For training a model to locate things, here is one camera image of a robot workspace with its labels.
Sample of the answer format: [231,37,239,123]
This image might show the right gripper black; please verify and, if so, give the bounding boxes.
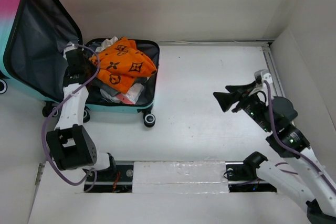
[212,80,273,132]

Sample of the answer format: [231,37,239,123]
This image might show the grey cloth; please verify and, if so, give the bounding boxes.
[97,77,148,98]

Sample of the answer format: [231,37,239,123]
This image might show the cream ruffled cloth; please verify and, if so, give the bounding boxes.
[95,36,119,52]

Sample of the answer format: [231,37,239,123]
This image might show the orange patterned towel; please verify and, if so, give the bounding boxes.
[89,37,157,94]

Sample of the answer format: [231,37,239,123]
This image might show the white pads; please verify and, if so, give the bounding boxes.
[100,89,122,103]

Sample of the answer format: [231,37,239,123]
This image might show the clear bag red label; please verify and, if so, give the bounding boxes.
[115,83,144,105]

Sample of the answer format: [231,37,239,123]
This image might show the pink teal kids suitcase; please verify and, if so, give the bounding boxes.
[1,0,160,127]

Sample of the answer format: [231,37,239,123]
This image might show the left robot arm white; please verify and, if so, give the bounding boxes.
[44,46,117,180]

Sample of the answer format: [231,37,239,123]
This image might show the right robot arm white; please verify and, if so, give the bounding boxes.
[213,81,335,223]

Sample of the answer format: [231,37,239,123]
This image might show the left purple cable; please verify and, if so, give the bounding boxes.
[40,44,101,186]

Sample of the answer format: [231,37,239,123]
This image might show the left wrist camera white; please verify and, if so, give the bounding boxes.
[63,42,78,60]

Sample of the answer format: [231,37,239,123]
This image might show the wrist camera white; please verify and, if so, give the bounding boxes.
[254,69,273,87]
[63,42,78,60]

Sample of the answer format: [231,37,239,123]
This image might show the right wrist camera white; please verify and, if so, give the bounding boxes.
[254,69,273,87]

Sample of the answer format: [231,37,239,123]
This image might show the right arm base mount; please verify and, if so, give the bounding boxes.
[223,162,277,193]

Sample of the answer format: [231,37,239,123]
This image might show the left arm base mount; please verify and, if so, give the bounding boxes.
[88,161,134,194]

